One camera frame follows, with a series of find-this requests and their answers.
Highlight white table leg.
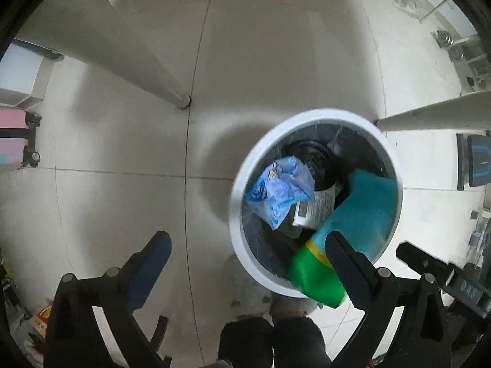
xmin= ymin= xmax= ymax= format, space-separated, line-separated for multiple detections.
xmin=374 ymin=91 xmax=491 ymax=133
xmin=15 ymin=0 xmax=191 ymax=109

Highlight white cabinet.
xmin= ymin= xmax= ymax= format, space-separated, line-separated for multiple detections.
xmin=0 ymin=38 xmax=64 ymax=108

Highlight chrome dumbbell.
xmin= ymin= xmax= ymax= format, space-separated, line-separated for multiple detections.
xmin=435 ymin=29 xmax=466 ymax=62

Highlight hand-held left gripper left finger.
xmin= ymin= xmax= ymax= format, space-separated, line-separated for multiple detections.
xmin=44 ymin=231 xmax=172 ymax=368

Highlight green teal plastic bottle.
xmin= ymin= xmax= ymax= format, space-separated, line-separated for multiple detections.
xmin=288 ymin=169 xmax=400 ymax=309

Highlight black round lid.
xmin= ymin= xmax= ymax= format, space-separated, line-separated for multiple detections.
xmin=282 ymin=140 xmax=348 ymax=192

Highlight white round trash bin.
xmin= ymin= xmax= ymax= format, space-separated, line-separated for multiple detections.
xmin=229 ymin=108 xmax=403 ymax=300

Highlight black bin liner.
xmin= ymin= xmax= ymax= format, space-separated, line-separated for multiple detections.
xmin=241 ymin=123 xmax=396 ymax=288

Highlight black blue exercise board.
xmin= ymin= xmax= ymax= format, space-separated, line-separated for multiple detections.
xmin=456 ymin=132 xmax=491 ymax=191

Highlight white medicine box colour stripes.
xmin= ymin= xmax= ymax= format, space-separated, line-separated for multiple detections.
xmin=293 ymin=184 xmax=344 ymax=228

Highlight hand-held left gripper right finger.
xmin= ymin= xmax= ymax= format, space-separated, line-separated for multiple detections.
xmin=324 ymin=231 xmax=451 ymax=368

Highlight clear plastic bag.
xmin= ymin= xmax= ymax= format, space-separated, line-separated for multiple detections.
xmin=395 ymin=0 xmax=434 ymax=18

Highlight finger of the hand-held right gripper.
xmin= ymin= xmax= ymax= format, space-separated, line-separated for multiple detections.
xmin=396 ymin=241 xmax=453 ymax=281

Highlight pink suitcase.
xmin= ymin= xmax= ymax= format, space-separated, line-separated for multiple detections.
xmin=0 ymin=107 xmax=42 ymax=171

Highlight person's fluffy slippers and legs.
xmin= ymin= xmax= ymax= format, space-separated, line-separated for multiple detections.
xmin=218 ymin=314 xmax=332 ymax=368

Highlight blue plastic wrapper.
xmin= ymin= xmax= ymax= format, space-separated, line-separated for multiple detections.
xmin=245 ymin=156 xmax=316 ymax=231

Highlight red printed plastic bag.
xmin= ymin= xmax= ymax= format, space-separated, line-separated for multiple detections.
xmin=11 ymin=299 xmax=54 ymax=353

